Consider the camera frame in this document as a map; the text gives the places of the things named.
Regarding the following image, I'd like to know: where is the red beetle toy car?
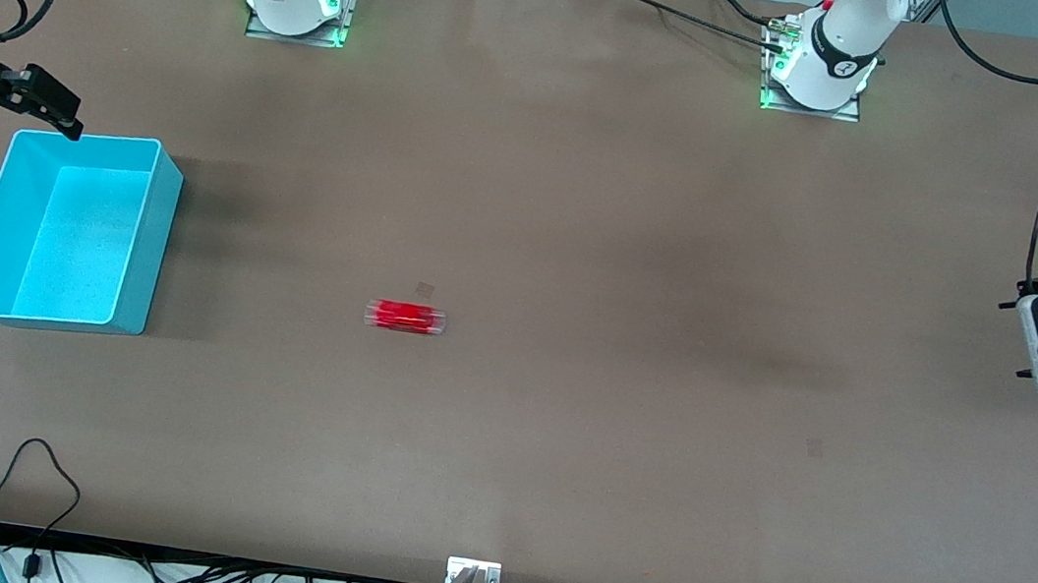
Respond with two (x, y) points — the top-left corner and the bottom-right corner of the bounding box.
(362, 297), (449, 338)

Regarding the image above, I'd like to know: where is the blue plastic box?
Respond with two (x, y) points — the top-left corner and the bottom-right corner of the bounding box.
(0, 119), (190, 346)

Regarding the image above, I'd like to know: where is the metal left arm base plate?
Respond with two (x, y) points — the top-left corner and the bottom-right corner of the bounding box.
(755, 15), (873, 125)

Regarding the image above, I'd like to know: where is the thin black looped cable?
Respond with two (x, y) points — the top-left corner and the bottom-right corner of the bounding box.
(0, 434), (87, 583)

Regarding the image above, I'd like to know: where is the black cable to arm base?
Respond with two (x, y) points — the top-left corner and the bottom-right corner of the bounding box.
(566, 0), (798, 54)

